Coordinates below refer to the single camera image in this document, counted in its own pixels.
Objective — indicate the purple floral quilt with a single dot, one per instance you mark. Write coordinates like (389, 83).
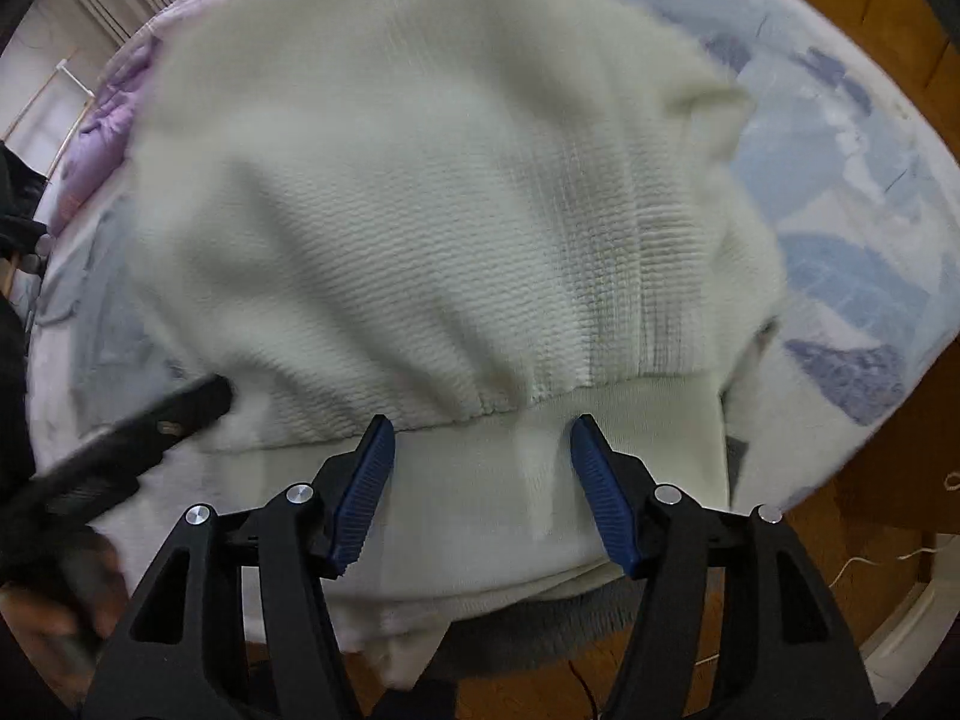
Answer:
(105, 127)

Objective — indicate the bed with floral sheet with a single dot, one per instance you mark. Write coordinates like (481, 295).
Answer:
(825, 165)

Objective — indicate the grey hooded garment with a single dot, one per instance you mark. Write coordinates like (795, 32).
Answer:
(540, 630)

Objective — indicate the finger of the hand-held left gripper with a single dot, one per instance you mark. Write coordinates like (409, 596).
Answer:
(172, 420)

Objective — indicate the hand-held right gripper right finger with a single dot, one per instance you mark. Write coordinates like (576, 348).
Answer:
(604, 495)

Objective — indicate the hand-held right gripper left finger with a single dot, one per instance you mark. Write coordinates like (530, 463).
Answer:
(364, 495)

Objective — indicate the white snap-button jacket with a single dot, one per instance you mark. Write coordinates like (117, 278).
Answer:
(450, 202)

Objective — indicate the person's left hand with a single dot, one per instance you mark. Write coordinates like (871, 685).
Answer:
(30, 615)

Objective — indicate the wooden rail rack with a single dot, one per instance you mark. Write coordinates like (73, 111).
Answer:
(56, 101)

